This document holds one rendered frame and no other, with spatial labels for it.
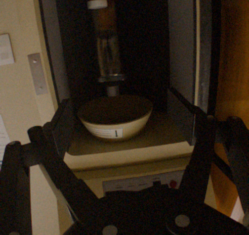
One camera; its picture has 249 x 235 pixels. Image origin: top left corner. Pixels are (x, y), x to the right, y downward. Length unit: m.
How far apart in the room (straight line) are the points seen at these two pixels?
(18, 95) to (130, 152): 0.59
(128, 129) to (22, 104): 0.58
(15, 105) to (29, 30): 0.58
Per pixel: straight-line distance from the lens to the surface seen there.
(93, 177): 0.41
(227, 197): 0.51
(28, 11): 0.35
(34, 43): 0.34
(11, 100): 0.89
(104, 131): 0.40
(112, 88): 0.43
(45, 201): 1.20
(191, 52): 0.37
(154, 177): 0.41
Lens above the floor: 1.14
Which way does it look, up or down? 24 degrees up
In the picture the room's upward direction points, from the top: 175 degrees clockwise
